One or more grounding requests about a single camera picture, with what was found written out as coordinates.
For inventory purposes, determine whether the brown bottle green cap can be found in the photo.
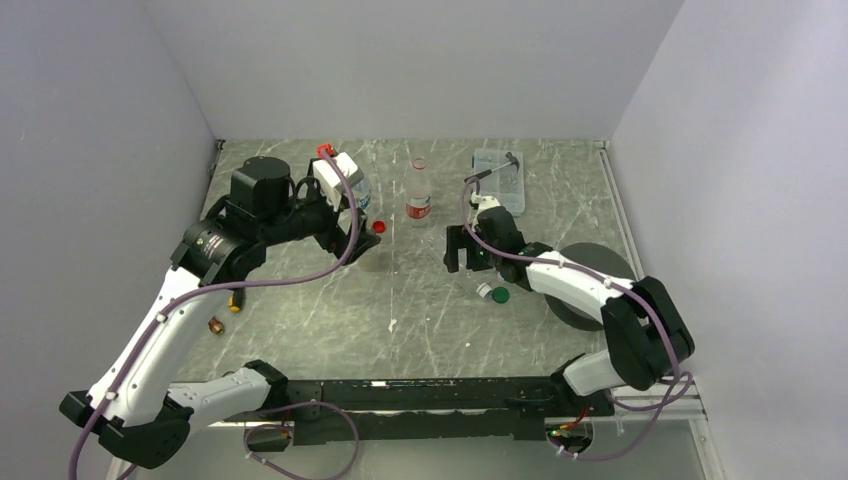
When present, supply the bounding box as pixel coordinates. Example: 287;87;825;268
356;244;393;274

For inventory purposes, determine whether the blue label water bottle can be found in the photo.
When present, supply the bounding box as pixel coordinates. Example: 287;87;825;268
353;176;372;213

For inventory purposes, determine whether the clear unlabeled plastic bottle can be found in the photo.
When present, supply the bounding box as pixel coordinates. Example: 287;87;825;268
430;231;494;301

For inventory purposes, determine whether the red label clear bottle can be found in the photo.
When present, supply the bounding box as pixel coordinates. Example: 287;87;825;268
404;157;433;221

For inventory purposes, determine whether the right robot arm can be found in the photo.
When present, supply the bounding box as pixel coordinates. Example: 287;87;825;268
443;206;695;415

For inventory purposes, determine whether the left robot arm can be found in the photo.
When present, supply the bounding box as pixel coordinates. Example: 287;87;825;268
60;146;379;469

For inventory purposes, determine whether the clear plastic organizer box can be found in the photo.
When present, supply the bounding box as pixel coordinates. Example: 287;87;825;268
471;148;526;217

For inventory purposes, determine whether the small black hammer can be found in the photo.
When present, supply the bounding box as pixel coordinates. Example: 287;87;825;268
464;152;520;183

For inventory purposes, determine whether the black round disc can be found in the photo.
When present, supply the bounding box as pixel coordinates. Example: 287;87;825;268
542;242;640;333

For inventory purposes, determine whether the small copper fitting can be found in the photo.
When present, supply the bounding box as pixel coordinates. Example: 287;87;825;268
207;318;225;335

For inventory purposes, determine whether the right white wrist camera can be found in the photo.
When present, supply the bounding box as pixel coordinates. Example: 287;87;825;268
468;193;501;222

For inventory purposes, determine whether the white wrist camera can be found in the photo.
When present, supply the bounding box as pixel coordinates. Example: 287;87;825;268
468;193;501;222
311;143;366;211

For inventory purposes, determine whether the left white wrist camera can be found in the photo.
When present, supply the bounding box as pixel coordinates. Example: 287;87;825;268
311;143;366;211

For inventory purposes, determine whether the black base frame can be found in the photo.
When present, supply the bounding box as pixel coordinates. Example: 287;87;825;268
229;376;615;446

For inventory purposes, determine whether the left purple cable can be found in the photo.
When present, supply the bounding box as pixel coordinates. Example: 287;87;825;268
68;152;362;480

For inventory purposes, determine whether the purple cable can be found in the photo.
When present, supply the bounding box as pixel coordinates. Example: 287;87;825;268
68;152;362;480
460;177;695;463

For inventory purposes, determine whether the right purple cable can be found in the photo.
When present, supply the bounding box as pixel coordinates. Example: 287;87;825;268
460;177;695;463

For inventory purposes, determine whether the aluminium rail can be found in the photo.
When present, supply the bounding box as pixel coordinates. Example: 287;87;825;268
105;376;707;432

